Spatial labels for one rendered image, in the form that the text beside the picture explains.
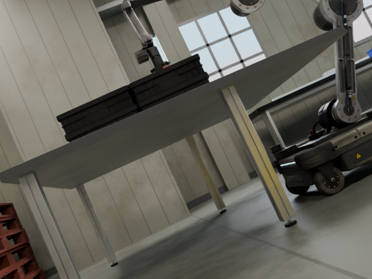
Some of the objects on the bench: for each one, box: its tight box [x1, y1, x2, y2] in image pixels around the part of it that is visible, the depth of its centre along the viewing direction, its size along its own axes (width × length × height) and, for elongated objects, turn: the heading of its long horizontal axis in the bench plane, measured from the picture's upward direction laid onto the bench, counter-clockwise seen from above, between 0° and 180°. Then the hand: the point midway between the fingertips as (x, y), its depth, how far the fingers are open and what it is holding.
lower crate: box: [137, 73, 210, 112], centre depth 220 cm, size 40×30×12 cm
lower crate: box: [65, 104, 141, 142], centre depth 217 cm, size 40×30×12 cm
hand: (166, 81), depth 214 cm, fingers open, 6 cm apart
